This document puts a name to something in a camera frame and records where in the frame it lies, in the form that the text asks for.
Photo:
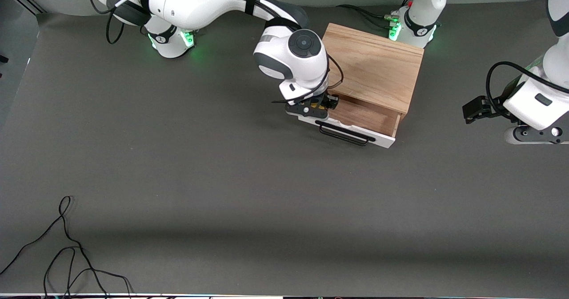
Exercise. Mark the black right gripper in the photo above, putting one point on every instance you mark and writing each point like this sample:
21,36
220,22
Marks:
329,101

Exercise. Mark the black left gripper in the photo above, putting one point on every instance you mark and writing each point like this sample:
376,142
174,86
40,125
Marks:
494,108

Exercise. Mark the yellow block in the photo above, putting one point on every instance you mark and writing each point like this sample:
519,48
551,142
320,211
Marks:
318,107

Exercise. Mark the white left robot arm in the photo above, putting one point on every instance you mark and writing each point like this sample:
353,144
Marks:
422,5

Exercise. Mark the wooden drawer cabinet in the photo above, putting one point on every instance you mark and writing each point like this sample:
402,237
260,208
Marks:
378,63

